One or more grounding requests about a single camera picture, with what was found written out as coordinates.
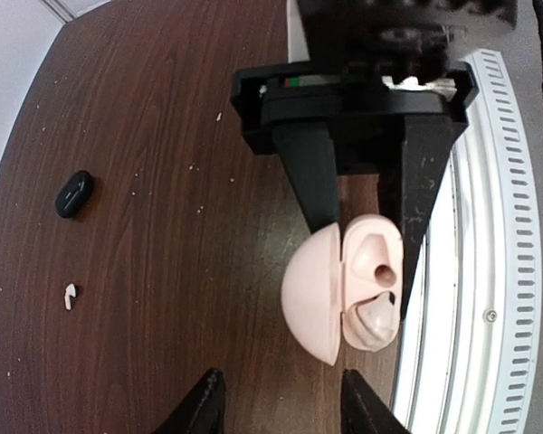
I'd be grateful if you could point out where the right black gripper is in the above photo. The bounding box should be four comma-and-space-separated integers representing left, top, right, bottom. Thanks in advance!
231, 62, 479, 318

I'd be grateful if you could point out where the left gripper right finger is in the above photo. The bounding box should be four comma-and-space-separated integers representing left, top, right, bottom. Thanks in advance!
342, 370, 410, 434

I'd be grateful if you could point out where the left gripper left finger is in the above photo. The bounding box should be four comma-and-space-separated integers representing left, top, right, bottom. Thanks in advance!
156, 368, 226, 434

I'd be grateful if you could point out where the round white case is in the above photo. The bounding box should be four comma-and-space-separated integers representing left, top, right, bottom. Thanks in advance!
281, 214, 404, 365

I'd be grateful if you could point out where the black earbud charging case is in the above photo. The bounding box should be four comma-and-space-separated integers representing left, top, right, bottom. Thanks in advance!
54, 170, 95, 219

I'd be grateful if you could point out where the white earbud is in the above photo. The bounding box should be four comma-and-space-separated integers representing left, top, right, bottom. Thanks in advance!
356, 292, 398, 352
63, 283, 78, 311

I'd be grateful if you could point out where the front aluminium rail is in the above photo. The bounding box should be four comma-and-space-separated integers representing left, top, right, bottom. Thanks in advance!
392, 49, 542, 433

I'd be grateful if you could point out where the right aluminium frame post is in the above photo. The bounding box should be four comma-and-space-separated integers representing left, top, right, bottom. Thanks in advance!
39, 0, 110, 24

